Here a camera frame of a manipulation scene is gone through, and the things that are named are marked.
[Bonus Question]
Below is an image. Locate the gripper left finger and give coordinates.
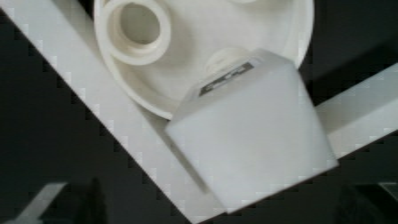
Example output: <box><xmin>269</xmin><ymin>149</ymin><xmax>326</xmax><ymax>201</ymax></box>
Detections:
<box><xmin>8</xmin><ymin>178</ymin><xmax>109</xmax><ymax>224</ymax></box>

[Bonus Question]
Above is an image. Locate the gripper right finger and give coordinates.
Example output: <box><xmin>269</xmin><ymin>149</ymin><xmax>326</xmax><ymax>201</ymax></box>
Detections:
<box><xmin>336</xmin><ymin>182</ymin><xmax>398</xmax><ymax>224</ymax></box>

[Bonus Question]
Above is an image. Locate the white stool leg with tag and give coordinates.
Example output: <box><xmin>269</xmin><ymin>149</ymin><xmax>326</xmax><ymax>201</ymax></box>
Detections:
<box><xmin>166</xmin><ymin>49</ymin><xmax>338</xmax><ymax>211</ymax></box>

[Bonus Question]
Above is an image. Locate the white U-shaped wall fence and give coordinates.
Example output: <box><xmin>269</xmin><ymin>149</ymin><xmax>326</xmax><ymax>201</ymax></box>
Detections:
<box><xmin>0</xmin><ymin>0</ymin><xmax>398</xmax><ymax>223</ymax></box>

